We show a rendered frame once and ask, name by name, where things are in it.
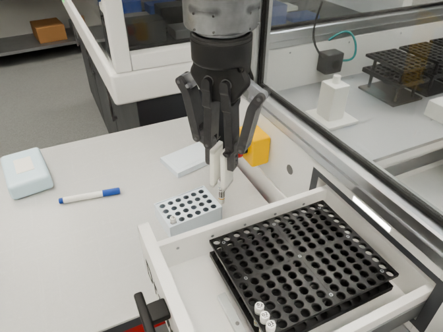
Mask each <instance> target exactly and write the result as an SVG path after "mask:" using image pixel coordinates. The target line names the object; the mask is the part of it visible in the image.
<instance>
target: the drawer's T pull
mask: <svg viewBox="0 0 443 332"><path fill-rule="evenodd" d="M134 300H135V302H136V307H137V309H138V313H139V315H140V319H141V322H142V325H143V328H144V332H156V330H155V328H154V325H156V324H159V323H161V322H163V321H166V320H168V319H170V317H171V315H170V312H169V309H168V307H167V304H166V302H165V299H164V298H161V299H159V300H156V301H154V302H151V303H149V304H147V305H146V301H145V299H144V295H143V293H142V292H138V293H135V294H134Z"/></svg>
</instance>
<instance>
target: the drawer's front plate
mask: <svg viewBox="0 0 443 332"><path fill-rule="evenodd" d="M137 227H138V233H139V237H140V244H141V248H142V254H143V258H144V264H145V268H146V271H147V274H148V271H149V275H150V276H149V275H148V276H149V279H150V278H151V275H152V278H151V279H152V280H153V284H152V282H151V280H150V282H151V284H152V287H153V290H154V292H155V288H154V284H155V286H156V288H157V290H156V292H155V295H156V298H157V300H159V296H160V299H161V298H164V299H165V302H166V304H167V307H168V309H169V312H170V315H171V317H170V319H168V320H169V324H170V328H171V330H173V332H196V331H195V328H194V326H193V324H192V321H191V319H190V317H189V314H188V312H187V309H186V308H185V305H184V303H183V301H182V298H181V296H180V294H179V291H178V289H177V287H176V285H175V282H174V280H173V277H172V276H171V273H170V271H169V268H168V266H167V264H166V262H165V259H164V257H163V254H162V252H161V250H160V247H159V246H158V243H157V241H156V238H155V236H154V234H153V232H152V229H151V227H150V224H149V222H146V223H142V224H139V225H138V226H137ZM146 261H147V263H148V266H149V268H150V270H149V268H148V269H147V265H146ZM150 272H151V274H150ZM158 295H159V296H158Z"/></svg>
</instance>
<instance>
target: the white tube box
mask: <svg viewBox="0 0 443 332"><path fill-rule="evenodd" d="M154 209H155V214H156V217H157V219H158V221H159V222H160V224H161V225H162V227H163V229H164V230H165V232H166V233H167V235H168V237H172V236H175V235H179V234H181V233H185V232H187V231H191V230H193V229H197V228H199V227H203V226H205V225H209V224H211V223H214V222H216V221H219V220H221V219H222V206H221V205H220V204H219V203H218V201H217V200H216V199H215V198H214V197H213V195H211V193H210V192H209V191H208V190H207V188H206V187H205V186H200V187H198V188H195V189H192V190H189V191H187V192H184V193H182V194H179V195H176V196H174V197H171V198H168V199H166V200H162V201H160V202H157V203H155V204H154ZM172 215H174V216H176V224H174V225H172V224H171V222H170V217H171V216H172Z"/></svg>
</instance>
